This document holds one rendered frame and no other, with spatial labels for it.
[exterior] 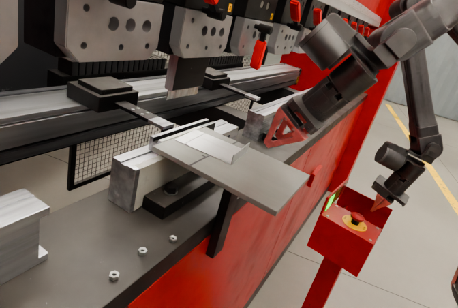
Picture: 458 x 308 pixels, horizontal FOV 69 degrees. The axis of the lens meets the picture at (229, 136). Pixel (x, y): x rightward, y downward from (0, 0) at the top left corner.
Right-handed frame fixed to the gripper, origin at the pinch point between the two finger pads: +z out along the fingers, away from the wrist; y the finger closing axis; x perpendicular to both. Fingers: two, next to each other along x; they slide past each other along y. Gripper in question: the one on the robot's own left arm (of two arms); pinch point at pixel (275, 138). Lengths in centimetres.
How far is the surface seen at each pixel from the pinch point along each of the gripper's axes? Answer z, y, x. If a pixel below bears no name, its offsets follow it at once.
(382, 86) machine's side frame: 7, -214, 6
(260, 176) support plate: 5.9, 2.5, 4.0
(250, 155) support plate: 8.7, -4.3, -0.7
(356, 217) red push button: 12.1, -37.2, 29.6
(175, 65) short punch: 4.0, 6.4, -21.3
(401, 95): 59, -789, 54
